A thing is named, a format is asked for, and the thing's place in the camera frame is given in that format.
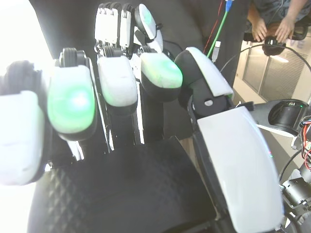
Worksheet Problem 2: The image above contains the person's hand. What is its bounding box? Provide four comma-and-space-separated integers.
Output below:
276, 17, 298, 42
251, 18, 268, 42

